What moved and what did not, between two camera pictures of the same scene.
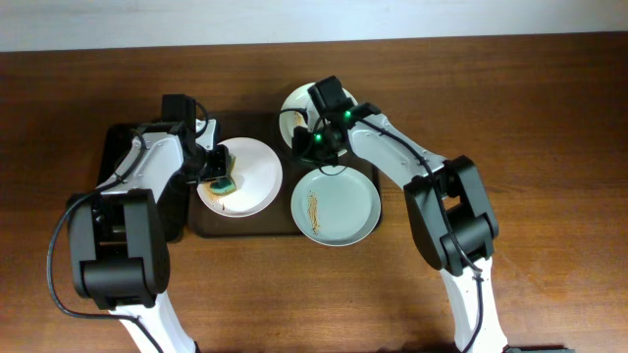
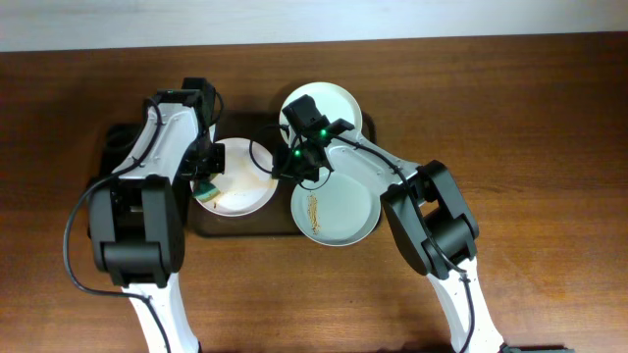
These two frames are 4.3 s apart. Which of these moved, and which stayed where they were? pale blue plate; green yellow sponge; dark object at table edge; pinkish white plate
Moved: green yellow sponge
Stayed: dark object at table edge; pinkish white plate; pale blue plate
